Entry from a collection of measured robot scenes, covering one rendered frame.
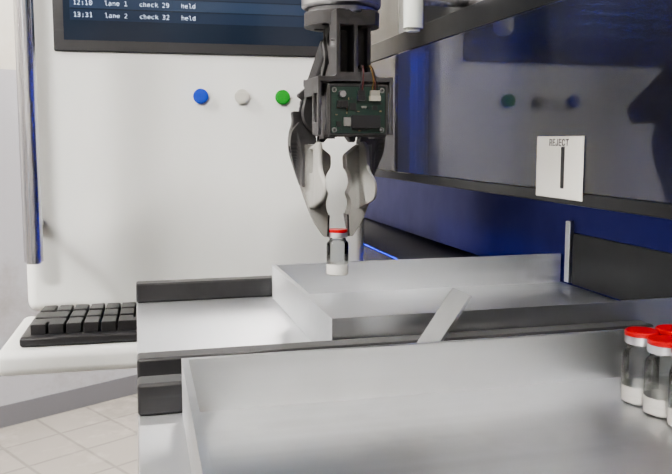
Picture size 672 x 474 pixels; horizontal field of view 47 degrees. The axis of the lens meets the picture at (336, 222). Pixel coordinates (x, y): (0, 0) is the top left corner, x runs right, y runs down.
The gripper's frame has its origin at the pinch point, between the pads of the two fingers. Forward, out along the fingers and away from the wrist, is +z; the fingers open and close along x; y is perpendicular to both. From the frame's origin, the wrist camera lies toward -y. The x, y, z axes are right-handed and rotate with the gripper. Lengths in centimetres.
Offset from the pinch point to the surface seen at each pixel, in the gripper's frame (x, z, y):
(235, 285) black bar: -9.4, 7.1, -6.0
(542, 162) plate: 20.4, -5.9, 4.2
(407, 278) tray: 9.6, 7.1, -5.4
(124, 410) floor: -26, 97, -230
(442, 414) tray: -1.8, 8.2, 32.6
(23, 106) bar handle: -33, -13, -35
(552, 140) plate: 20.4, -8.1, 6.0
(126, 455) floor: -25, 97, -184
